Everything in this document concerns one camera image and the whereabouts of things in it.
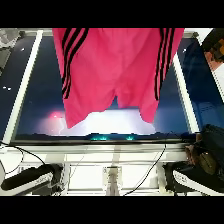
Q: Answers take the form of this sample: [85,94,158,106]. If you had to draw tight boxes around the brown patterned garment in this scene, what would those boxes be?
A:
[202,28,224,64]

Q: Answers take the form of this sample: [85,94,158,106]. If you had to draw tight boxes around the heap of clothes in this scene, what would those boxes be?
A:
[184,124,224,182]

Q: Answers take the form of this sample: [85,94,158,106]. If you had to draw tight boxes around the pink shorts with black stripes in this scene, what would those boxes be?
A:
[52,27,185,130]

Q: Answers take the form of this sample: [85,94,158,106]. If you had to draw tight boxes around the black cable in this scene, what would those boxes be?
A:
[0,141,47,176]
[122,142,168,197]

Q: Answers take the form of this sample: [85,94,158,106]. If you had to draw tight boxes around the silver frame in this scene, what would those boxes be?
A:
[0,29,224,197]

